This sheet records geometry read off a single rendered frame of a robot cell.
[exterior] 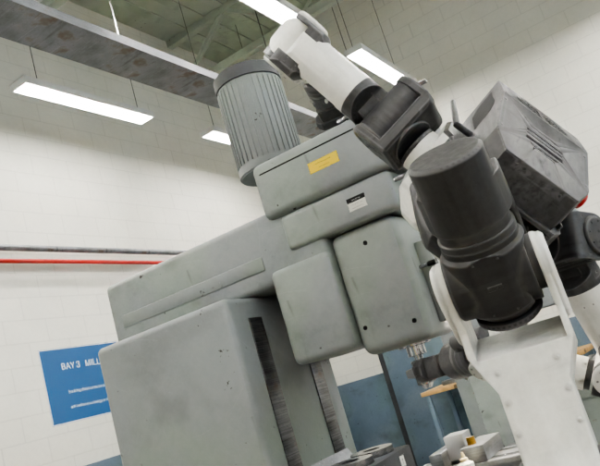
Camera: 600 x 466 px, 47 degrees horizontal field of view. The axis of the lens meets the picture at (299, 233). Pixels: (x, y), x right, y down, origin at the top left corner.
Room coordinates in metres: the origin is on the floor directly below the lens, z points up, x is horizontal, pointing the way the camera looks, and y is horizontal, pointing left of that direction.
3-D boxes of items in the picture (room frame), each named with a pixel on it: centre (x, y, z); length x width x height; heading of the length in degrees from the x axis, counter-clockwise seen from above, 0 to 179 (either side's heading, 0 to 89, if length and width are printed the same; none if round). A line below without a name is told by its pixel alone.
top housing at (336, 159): (1.79, -0.19, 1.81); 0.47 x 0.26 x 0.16; 62
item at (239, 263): (2.02, 0.24, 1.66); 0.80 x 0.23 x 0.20; 62
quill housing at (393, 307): (1.79, -0.20, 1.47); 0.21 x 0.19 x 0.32; 152
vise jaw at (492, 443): (1.83, -0.29, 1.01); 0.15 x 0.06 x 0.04; 151
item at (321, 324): (1.88, -0.03, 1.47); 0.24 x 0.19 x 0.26; 152
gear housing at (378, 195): (1.81, -0.16, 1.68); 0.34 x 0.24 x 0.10; 62
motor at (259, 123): (1.91, 0.02, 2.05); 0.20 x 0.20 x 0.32
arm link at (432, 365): (1.71, -0.25, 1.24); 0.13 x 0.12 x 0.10; 127
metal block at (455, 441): (1.86, -0.24, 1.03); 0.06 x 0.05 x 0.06; 151
